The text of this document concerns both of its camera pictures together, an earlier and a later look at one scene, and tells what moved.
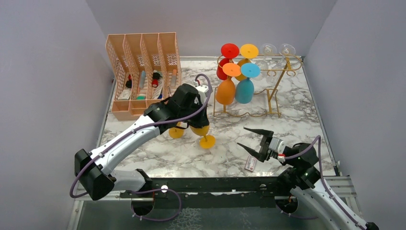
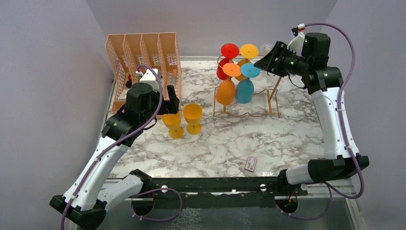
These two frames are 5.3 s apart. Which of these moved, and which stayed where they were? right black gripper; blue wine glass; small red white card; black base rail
Moved: right black gripper
Stayed: blue wine glass; small red white card; black base rail
